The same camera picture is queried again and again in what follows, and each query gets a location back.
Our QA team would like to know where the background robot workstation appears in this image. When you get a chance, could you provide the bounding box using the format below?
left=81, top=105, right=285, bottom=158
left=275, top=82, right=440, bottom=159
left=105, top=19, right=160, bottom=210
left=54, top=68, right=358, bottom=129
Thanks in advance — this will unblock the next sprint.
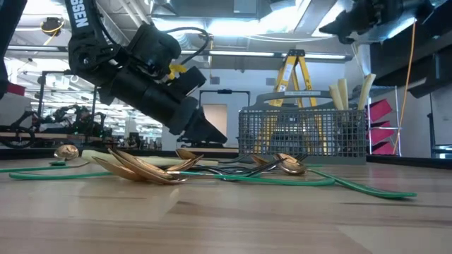
left=0, top=68, right=117, bottom=150

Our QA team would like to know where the metal ceiling duct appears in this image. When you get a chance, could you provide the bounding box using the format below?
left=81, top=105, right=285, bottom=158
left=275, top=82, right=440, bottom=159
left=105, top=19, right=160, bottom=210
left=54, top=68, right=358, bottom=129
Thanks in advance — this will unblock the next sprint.
left=151, top=0, right=273, bottom=20

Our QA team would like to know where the pile of gold cutlery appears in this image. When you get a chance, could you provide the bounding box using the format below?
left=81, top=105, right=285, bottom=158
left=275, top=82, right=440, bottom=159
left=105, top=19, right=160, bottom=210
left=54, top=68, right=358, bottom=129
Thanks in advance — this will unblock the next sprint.
left=0, top=147, right=452, bottom=169

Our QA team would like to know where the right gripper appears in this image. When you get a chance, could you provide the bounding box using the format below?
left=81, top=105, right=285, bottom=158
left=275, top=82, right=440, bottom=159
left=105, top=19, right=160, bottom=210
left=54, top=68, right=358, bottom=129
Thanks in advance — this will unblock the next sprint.
left=319, top=0, right=435, bottom=45

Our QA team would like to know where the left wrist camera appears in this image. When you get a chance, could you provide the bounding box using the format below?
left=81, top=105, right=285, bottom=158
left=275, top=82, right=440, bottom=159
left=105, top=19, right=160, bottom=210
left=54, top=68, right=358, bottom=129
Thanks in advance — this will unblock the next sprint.
left=172, top=66, right=208, bottom=98

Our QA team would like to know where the red storage bin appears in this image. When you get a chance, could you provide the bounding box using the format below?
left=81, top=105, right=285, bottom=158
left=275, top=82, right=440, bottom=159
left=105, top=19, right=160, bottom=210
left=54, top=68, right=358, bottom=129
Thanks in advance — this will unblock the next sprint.
left=6, top=83, right=28, bottom=97
left=367, top=121, right=397, bottom=145
left=370, top=140, right=397, bottom=156
left=367, top=98, right=393, bottom=123

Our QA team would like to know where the black background gantry frame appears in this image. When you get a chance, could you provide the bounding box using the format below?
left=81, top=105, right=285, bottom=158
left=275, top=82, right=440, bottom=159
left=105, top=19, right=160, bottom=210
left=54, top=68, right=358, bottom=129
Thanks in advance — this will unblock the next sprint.
left=198, top=88, right=251, bottom=149

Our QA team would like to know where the yellow stepladder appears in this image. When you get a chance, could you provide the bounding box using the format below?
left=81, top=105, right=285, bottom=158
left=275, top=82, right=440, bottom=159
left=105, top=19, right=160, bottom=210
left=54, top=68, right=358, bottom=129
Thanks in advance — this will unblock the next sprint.
left=259, top=48, right=326, bottom=156

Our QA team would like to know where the grey mesh cutlery basket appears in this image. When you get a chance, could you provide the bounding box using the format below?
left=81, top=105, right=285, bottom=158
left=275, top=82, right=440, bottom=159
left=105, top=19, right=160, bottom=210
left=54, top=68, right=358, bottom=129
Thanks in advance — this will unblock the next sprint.
left=238, top=90, right=368, bottom=166

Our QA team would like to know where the ceiling cable reel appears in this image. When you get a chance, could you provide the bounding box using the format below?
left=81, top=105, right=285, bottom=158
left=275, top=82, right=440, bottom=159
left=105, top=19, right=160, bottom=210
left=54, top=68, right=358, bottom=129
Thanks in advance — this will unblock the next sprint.
left=40, top=16, right=66, bottom=38

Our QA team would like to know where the orange hanging cable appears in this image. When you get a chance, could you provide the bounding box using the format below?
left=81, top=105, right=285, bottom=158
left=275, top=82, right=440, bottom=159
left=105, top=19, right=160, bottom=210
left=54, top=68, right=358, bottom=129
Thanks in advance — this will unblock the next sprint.
left=391, top=20, right=417, bottom=156

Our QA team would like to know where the ceiling light strip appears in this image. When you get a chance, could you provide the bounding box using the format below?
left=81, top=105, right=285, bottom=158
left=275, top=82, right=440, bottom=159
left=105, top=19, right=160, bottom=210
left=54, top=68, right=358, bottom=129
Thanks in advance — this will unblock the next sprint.
left=178, top=49, right=349, bottom=61

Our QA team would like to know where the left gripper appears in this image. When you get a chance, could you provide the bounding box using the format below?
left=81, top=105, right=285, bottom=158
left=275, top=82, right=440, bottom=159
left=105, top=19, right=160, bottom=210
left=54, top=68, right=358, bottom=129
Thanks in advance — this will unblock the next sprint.
left=100, top=68, right=229, bottom=144

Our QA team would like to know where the yellow cable clip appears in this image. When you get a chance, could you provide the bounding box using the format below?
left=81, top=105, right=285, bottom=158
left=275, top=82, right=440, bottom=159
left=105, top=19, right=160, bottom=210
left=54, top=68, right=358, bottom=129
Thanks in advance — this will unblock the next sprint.
left=168, top=63, right=188, bottom=80

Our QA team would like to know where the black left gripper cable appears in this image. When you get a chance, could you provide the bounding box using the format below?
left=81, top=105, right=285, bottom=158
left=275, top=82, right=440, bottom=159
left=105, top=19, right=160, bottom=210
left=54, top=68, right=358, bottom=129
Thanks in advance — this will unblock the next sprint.
left=162, top=26, right=213, bottom=66

